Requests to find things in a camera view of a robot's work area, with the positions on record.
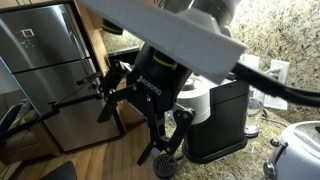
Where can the white wall power outlet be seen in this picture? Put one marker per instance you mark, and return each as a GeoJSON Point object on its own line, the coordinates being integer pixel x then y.
{"type": "Point", "coordinates": [279, 70]}

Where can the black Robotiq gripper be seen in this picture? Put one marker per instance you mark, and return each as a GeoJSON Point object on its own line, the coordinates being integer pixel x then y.
{"type": "Point", "coordinates": [156, 86]}

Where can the black built-in oven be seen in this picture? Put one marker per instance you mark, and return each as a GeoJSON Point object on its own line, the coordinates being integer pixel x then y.
{"type": "Point", "coordinates": [121, 55]}

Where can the stainless steel refrigerator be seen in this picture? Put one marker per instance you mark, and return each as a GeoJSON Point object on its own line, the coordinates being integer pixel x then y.
{"type": "Point", "coordinates": [50, 66]}

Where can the black camera stand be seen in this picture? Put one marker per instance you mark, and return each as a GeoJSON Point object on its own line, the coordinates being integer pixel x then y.
{"type": "Point", "coordinates": [66, 103]}

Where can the black stereo camera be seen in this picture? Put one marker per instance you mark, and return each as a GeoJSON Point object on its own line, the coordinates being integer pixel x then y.
{"type": "Point", "coordinates": [87, 80]}

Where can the clear glass water tank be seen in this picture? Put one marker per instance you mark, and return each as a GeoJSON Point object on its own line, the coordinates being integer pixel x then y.
{"type": "Point", "coordinates": [254, 116]}

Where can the white wall switch plate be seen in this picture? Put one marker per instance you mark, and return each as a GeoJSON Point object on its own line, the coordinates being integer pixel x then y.
{"type": "Point", "coordinates": [250, 61]}

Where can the black and white coffee machine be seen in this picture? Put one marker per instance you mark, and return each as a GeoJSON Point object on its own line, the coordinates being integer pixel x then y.
{"type": "Point", "coordinates": [223, 120]}

